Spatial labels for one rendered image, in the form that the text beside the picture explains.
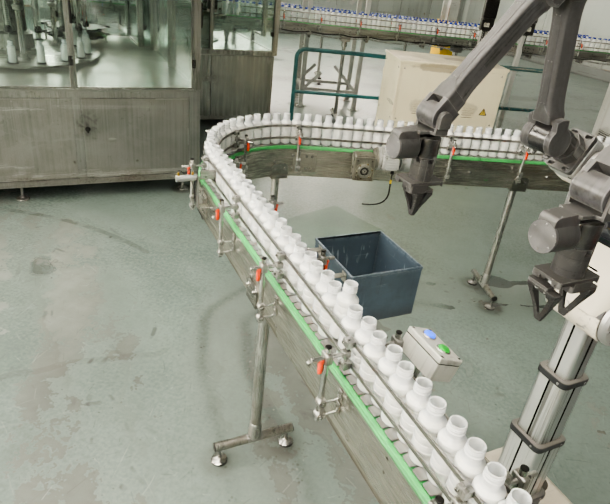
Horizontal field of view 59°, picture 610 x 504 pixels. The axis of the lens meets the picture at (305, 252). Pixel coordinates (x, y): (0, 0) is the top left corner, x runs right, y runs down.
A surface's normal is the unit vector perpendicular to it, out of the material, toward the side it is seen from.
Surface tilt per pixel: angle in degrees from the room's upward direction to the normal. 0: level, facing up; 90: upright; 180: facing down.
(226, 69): 90
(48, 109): 90
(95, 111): 90
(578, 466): 0
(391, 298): 90
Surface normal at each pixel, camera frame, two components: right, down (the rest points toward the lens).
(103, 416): 0.11, -0.87
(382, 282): 0.41, 0.47
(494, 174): 0.07, 0.49
